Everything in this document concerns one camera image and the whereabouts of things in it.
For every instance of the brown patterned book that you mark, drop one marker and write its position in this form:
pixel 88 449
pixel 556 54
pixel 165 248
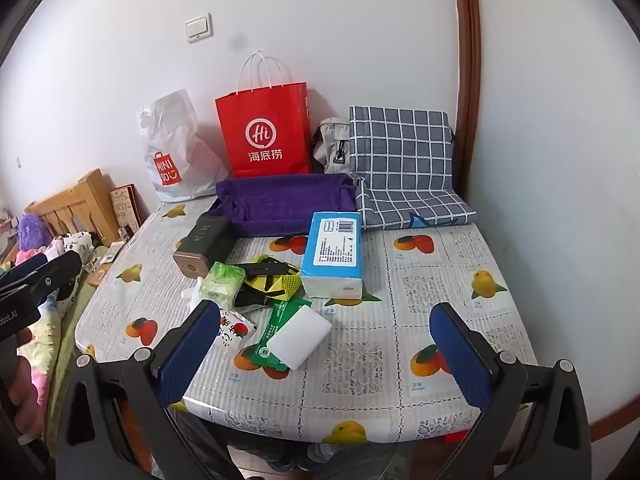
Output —
pixel 125 207

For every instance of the brown wooden door frame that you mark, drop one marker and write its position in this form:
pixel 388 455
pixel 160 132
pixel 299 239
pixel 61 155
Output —
pixel 465 60

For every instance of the grey fabric bag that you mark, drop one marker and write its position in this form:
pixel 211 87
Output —
pixel 332 147

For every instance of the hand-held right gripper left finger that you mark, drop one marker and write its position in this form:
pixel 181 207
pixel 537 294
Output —
pixel 192 345

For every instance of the fruit-print tablecloth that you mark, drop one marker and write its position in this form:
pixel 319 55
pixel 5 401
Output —
pixel 400 310

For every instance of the white plastic shopping bag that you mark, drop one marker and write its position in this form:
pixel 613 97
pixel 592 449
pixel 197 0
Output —
pixel 172 150

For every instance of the small black device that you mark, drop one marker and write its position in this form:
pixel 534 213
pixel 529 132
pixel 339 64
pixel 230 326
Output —
pixel 127 232

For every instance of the pale green tissue pack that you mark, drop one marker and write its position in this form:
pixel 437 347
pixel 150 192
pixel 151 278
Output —
pixel 222 285

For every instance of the wooden nightstand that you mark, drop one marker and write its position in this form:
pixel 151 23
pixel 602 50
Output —
pixel 107 270

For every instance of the person's left hand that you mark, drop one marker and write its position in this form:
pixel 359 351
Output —
pixel 22 390

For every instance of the grey checked cushion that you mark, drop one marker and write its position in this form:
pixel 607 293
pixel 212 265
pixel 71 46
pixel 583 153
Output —
pixel 415 210
pixel 400 145

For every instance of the white foam block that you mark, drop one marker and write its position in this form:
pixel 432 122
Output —
pixel 300 342

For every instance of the printed blanket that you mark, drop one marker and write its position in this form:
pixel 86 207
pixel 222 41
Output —
pixel 35 340

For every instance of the green bed sheet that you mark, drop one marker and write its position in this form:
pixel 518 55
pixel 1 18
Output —
pixel 75 310

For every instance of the white sachet red print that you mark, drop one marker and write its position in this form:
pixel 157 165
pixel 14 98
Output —
pixel 232 330

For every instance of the purple plush toy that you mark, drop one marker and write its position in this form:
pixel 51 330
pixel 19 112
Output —
pixel 32 232

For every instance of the dark green box gold end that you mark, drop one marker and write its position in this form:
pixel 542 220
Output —
pixel 205 245

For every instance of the blue tissue pack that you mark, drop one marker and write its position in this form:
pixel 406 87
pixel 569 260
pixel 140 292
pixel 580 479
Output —
pixel 332 255

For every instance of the red paper bag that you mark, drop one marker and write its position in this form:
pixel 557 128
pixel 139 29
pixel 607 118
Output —
pixel 265 130

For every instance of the white light switch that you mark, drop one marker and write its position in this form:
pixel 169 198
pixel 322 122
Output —
pixel 199 28

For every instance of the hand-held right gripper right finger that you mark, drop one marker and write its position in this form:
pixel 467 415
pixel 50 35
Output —
pixel 462 355

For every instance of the green wipes packet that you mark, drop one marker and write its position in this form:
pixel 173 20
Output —
pixel 287 312

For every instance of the purple fabric storage tray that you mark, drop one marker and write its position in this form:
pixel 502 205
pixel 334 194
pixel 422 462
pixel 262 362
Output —
pixel 280 205

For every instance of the white tube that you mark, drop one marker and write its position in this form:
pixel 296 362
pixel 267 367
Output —
pixel 116 251

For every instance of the white spotted cloth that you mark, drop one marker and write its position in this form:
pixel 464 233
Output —
pixel 77 245

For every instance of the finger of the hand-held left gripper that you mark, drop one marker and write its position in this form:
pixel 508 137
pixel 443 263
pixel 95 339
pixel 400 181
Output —
pixel 60 267
pixel 27 266

